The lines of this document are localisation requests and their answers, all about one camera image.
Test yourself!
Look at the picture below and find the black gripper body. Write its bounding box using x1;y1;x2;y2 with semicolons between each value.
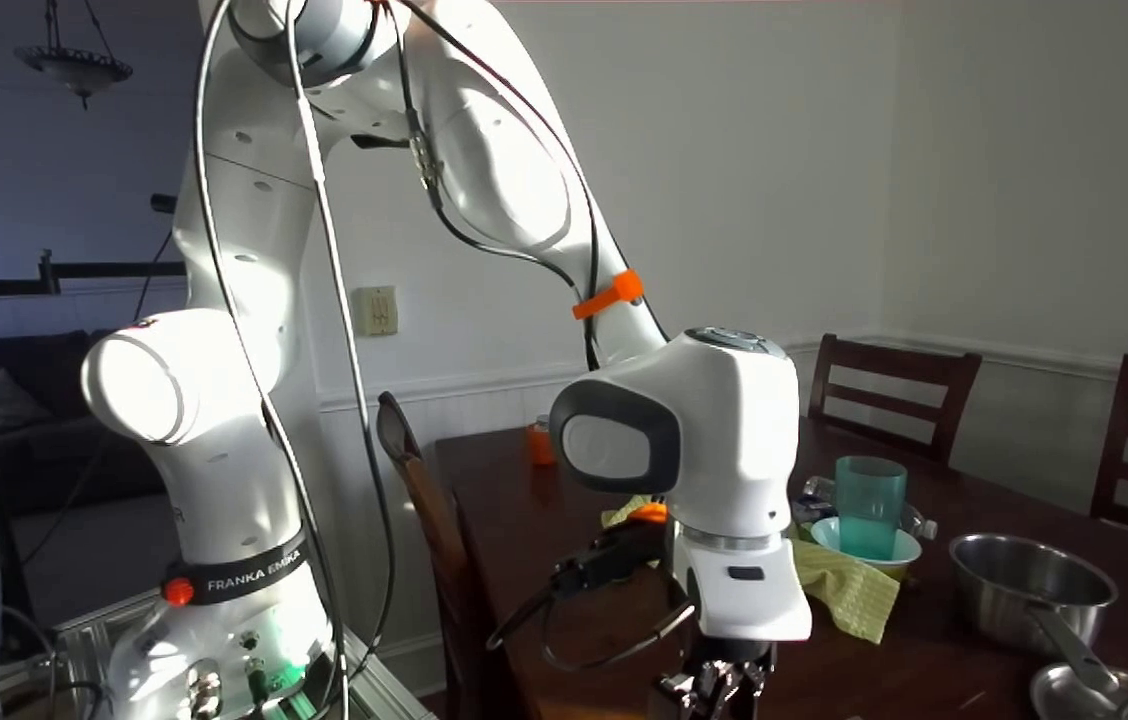
654;637;775;720

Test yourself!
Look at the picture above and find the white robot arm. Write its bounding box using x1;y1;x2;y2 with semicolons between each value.
81;0;810;720

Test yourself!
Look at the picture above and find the yellow-green cloth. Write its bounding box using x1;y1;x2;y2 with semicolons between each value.
795;542;899;646

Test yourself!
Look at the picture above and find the light blue bowl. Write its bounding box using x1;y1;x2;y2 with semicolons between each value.
810;517;921;574

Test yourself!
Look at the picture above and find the teal plastic cup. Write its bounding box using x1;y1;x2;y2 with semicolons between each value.
836;457;909;528

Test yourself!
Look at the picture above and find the dark wooden chair back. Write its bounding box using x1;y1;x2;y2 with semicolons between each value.
809;335;981;459

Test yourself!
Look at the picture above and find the orange bottle with white cap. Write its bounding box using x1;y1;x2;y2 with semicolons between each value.
523;424;557;468

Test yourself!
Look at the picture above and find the stainless steel pot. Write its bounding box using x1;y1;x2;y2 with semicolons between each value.
949;533;1118;692

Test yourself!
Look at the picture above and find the steel pan lid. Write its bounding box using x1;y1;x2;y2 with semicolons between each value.
1026;666;1128;720

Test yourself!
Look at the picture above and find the ceiling chandelier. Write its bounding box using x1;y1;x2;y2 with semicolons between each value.
14;0;131;107

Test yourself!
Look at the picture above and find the white wall switch plate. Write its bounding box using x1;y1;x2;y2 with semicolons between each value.
352;289;398;335

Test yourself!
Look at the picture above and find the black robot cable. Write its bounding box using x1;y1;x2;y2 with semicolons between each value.
186;0;403;720

